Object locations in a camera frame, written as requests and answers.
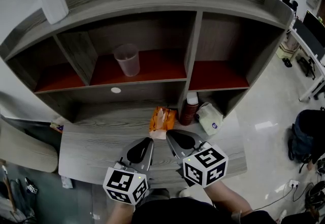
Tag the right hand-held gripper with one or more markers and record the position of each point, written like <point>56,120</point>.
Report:
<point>205,165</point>

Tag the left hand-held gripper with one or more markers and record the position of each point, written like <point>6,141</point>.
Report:
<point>122,183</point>

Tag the translucent plastic cup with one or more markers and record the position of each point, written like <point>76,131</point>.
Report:
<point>127,63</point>

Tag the grey wooden desk hutch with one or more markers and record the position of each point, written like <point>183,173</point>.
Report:
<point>157,37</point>

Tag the person's left forearm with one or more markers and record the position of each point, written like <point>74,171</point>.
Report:
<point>120,214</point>

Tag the person's right forearm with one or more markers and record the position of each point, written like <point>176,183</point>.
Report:
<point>226,197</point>

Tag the grey desk with drawers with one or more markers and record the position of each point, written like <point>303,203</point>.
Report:
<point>96,141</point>

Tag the white office desk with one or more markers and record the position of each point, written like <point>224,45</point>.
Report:
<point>312,65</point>

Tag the orange tissue pack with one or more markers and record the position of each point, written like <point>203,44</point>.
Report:
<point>162,122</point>

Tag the brown bottle with white cap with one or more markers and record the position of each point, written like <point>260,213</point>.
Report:
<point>189,111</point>

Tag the white tissue pack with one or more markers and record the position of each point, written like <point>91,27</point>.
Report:
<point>210,119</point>

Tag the person's right shoe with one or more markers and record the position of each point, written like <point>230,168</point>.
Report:
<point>184,193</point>

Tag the person's black shirt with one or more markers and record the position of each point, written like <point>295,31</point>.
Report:
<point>182,212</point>

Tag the white round hole cover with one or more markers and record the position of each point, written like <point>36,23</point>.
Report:
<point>115,90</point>

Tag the white paper packet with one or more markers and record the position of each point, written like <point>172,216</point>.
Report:
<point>67,182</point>

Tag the small box of colourful items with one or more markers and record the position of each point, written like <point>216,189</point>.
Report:
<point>56,127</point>

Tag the small black white patterned block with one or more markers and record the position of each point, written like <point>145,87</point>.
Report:
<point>31,187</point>

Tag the white round side table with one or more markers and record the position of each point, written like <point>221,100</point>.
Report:
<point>25,149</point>

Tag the white power strip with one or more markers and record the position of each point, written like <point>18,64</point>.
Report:
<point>294,184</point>

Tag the dark blue backpack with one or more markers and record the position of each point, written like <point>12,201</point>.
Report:
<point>304,136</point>

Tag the pair of black shoes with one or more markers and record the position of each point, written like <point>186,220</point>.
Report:
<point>287,62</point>

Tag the pale yellow storage box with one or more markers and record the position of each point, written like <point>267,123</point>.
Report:
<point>288,50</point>

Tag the black equipment stand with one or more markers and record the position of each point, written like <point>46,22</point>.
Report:
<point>306,68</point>

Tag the white ceramic vase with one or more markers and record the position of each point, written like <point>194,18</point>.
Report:
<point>53,2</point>

